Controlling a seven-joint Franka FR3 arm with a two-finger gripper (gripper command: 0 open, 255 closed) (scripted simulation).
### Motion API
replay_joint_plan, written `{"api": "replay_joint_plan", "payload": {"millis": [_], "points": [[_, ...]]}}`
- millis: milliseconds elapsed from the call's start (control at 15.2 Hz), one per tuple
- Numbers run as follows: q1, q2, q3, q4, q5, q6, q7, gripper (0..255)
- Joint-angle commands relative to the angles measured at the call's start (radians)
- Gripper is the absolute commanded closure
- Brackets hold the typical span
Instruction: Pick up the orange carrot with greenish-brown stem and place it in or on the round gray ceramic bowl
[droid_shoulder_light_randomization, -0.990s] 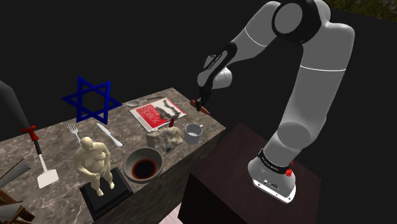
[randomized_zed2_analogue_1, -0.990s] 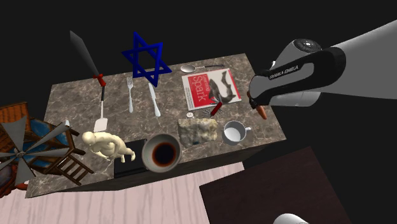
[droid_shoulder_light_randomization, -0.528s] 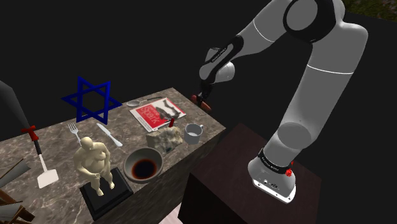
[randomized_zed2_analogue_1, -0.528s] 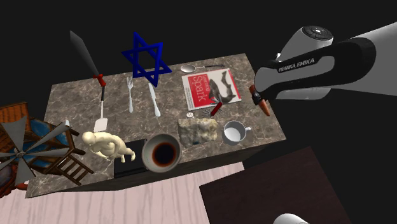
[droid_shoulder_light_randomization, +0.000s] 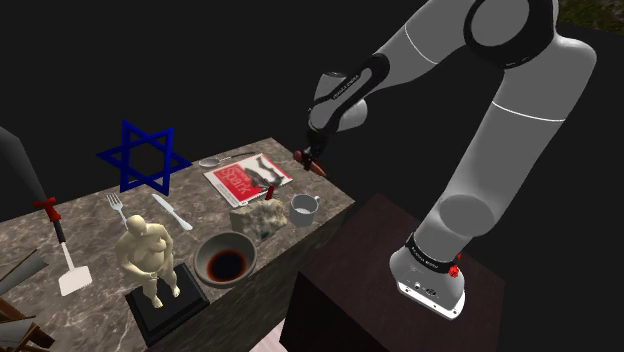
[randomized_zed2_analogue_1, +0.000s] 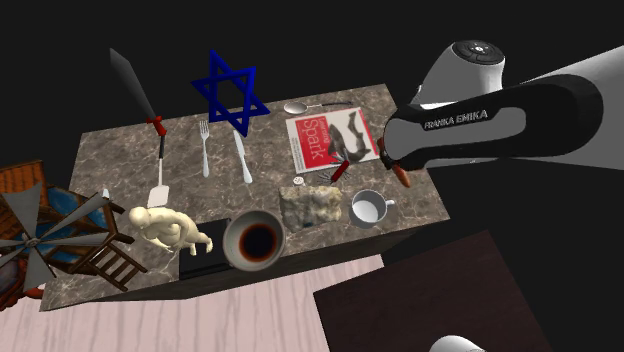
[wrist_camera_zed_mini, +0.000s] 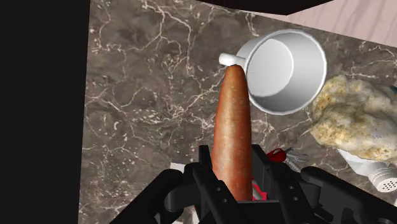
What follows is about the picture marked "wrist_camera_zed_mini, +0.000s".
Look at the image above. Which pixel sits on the pale yellow lumpy chunk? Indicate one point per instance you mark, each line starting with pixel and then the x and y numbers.
pixel 353 121

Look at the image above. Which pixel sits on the white shaker bottle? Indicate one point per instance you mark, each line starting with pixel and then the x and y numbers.
pixel 377 175

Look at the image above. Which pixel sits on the brown sausage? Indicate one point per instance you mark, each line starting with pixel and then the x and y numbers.
pixel 232 133

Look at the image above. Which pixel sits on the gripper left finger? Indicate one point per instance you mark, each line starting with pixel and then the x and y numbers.
pixel 198 186

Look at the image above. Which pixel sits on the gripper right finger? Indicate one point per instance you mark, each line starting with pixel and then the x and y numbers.
pixel 288 189

